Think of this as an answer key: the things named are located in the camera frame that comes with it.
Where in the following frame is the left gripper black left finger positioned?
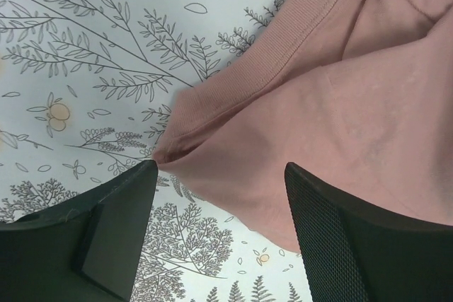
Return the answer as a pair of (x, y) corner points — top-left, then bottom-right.
(1, 161), (158, 301)

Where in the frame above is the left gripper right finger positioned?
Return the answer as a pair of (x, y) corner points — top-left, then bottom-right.
(285, 163), (452, 302)

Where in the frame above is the pink printed t shirt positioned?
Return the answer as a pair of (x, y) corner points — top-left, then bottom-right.
(153, 0), (452, 252)

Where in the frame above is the floral table mat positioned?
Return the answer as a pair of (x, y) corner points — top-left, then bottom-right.
(1, 0), (311, 301)

